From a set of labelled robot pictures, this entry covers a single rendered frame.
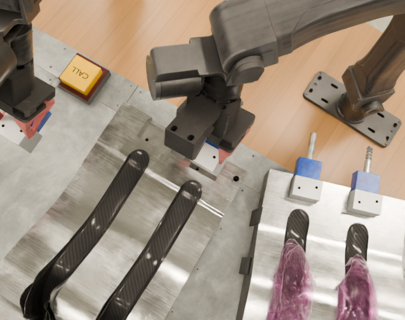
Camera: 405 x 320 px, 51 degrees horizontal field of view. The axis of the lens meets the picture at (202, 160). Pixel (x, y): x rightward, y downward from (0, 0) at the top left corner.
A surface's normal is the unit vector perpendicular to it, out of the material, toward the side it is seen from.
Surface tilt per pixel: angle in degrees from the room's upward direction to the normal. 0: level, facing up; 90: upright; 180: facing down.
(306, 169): 0
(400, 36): 92
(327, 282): 26
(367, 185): 0
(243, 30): 14
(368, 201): 0
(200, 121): 22
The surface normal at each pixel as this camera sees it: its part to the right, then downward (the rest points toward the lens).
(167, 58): 0.19, -0.29
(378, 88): 0.18, 0.87
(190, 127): 0.11, -0.58
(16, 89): 0.87, 0.49
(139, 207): 0.00, -0.21
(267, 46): 0.23, 0.94
